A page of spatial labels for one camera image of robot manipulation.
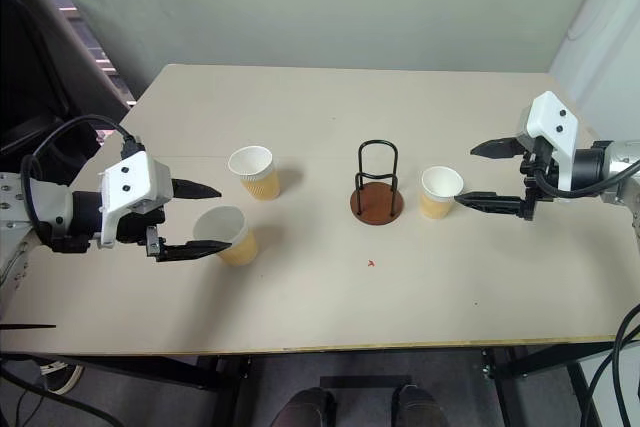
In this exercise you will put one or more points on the black chair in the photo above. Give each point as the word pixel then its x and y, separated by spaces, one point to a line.
pixel 35 97

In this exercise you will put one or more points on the black metal table frame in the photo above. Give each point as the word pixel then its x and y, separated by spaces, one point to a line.
pixel 165 372

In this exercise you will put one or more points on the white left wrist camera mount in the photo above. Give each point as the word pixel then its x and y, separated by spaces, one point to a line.
pixel 132 174

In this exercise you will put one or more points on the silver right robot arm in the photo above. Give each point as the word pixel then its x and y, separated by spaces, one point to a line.
pixel 617 162

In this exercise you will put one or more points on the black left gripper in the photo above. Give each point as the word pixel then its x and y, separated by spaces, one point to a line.
pixel 135 229

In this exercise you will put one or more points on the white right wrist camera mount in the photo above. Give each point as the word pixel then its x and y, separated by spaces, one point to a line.
pixel 552 119

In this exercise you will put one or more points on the yellow ribbed paper cup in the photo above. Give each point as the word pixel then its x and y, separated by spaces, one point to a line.
pixel 260 184
pixel 432 207
pixel 240 249

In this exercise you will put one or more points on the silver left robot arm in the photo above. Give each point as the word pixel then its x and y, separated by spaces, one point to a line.
pixel 82 212

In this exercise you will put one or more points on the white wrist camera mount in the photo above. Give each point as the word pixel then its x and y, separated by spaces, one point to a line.
pixel 132 174
pixel 552 119

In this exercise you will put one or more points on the white curtain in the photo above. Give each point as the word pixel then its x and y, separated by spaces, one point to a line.
pixel 600 22

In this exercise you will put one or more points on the thin black rod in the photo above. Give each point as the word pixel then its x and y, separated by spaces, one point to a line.
pixel 27 327

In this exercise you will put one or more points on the dark rounded shape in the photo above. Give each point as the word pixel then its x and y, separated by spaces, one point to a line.
pixel 305 409
pixel 417 404

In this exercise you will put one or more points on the black white sneaker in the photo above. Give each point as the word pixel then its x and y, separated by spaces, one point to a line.
pixel 62 379

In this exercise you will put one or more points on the small red scrap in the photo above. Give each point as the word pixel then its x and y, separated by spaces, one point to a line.
pixel 371 263

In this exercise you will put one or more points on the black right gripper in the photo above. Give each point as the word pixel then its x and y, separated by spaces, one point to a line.
pixel 531 167

